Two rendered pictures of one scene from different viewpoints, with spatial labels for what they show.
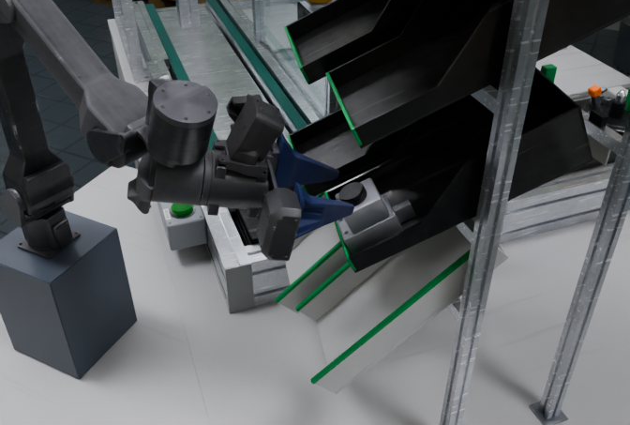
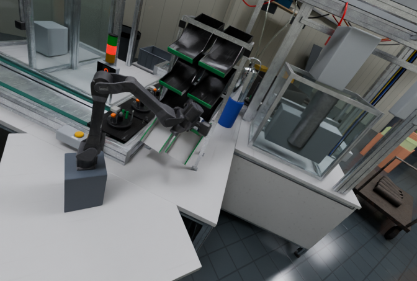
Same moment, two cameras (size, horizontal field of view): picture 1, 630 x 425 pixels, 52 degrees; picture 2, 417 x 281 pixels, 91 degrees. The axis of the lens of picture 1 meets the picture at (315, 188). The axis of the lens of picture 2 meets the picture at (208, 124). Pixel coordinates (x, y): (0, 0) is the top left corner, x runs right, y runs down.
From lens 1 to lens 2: 78 cm
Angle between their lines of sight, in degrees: 57
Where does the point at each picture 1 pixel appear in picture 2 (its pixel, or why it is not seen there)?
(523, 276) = not seen: hidden behind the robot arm
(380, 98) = (203, 98)
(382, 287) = (183, 139)
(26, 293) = (90, 183)
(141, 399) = (126, 198)
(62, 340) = (101, 193)
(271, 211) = (208, 126)
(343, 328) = (178, 151)
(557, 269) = not seen: hidden behind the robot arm
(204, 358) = (131, 179)
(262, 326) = (136, 164)
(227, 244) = (116, 145)
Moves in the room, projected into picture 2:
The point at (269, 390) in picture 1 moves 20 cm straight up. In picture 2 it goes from (154, 177) to (163, 151)
